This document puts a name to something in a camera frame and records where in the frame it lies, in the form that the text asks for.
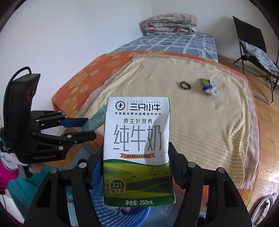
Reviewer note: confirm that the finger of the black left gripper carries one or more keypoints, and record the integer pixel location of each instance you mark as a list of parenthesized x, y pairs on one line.
[(64, 142), (41, 120)]

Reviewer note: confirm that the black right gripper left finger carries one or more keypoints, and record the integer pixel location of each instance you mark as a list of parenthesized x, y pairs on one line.
[(49, 206)]

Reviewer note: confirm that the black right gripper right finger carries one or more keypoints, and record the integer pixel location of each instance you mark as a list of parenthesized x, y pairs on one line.
[(211, 197)]

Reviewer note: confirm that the light blue sachet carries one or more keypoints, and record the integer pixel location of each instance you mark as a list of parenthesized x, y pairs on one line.
[(96, 121)]

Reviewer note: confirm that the green white milk carton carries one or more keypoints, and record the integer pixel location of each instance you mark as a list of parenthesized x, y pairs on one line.
[(136, 164)]

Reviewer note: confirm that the orange floral bed sheet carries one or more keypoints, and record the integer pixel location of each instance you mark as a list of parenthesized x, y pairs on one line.
[(71, 97)]

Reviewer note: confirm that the white fan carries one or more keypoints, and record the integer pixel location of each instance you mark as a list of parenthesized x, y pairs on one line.
[(262, 209)]

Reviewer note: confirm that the blue plastic perforated basket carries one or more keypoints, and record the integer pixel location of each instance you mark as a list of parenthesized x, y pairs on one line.
[(115, 216)]

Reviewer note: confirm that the striped cream blanket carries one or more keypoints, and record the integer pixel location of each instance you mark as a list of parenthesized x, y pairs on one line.
[(220, 130)]

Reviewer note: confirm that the blue green snack bag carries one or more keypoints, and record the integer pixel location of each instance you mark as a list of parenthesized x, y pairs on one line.
[(209, 86)]

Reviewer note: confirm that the black folding chair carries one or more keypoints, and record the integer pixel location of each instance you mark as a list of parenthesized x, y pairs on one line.
[(253, 49)]

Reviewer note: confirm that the blue plaid mattress sheet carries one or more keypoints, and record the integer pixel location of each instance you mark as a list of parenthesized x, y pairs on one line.
[(198, 45)]

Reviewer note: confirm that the folded floral quilt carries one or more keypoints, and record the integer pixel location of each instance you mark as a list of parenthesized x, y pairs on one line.
[(170, 24)]

